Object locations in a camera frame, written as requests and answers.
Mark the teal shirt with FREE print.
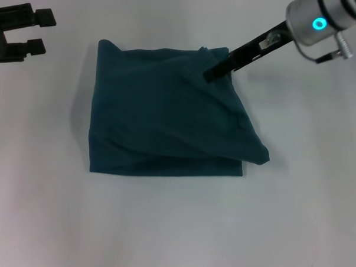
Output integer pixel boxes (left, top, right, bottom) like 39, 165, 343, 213
86, 38, 276, 183

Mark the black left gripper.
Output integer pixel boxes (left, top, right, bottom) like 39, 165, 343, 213
0, 1, 58, 70

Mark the right cable with metal connector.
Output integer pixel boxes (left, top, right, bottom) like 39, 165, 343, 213
295, 29, 356, 66

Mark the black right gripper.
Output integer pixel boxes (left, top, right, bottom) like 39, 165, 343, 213
203, 17, 296, 86

